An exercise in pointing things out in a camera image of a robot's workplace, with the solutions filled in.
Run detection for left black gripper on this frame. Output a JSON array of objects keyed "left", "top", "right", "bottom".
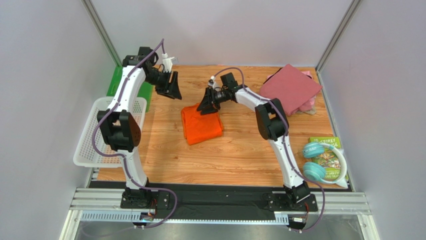
[{"left": 144, "top": 69, "right": 183, "bottom": 100}]

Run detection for orange t shirt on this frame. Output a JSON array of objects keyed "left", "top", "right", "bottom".
[{"left": 181, "top": 103, "right": 224, "bottom": 146}]

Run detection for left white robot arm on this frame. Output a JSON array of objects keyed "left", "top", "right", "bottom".
[{"left": 93, "top": 47, "right": 182, "bottom": 202}]

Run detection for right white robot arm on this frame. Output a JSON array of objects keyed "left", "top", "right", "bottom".
[{"left": 196, "top": 72, "right": 311, "bottom": 209}]

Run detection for green cutting mat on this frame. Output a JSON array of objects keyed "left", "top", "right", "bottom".
[{"left": 106, "top": 66, "right": 154, "bottom": 113}]

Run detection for folded maroon t shirt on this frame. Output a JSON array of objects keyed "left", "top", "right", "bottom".
[{"left": 259, "top": 63, "right": 323, "bottom": 116}]

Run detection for white plastic basket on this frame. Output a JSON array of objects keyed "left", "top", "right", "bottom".
[{"left": 73, "top": 96, "right": 148, "bottom": 168}]

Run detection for teal headphones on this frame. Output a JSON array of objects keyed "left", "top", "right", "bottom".
[{"left": 302, "top": 142, "right": 348, "bottom": 185}]

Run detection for green picture book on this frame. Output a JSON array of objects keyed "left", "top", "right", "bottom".
[{"left": 307, "top": 136, "right": 350, "bottom": 187}]

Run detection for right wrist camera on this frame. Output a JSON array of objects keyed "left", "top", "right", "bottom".
[{"left": 208, "top": 75, "right": 222, "bottom": 92}]

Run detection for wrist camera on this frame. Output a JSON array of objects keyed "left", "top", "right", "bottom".
[
  {"left": 208, "top": 75, "right": 222, "bottom": 92},
  {"left": 161, "top": 53, "right": 178, "bottom": 73}
]

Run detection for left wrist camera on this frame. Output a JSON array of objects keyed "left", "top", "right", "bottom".
[{"left": 161, "top": 53, "right": 178, "bottom": 73}]

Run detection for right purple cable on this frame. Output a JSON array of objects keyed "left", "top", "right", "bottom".
[{"left": 212, "top": 67, "right": 326, "bottom": 233}]

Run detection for purple cable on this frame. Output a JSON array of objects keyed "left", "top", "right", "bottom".
[
  {"left": 212, "top": 67, "right": 326, "bottom": 233},
  {"left": 91, "top": 38, "right": 178, "bottom": 231}
]

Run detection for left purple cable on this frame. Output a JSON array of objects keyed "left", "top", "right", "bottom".
[{"left": 91, "top": 38, "right": 178, "bottom": 231}]

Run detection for aluminium frame rail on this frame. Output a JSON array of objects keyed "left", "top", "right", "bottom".
[{"left": 60, "top": 187, "right": 379, "bottom": 240}]

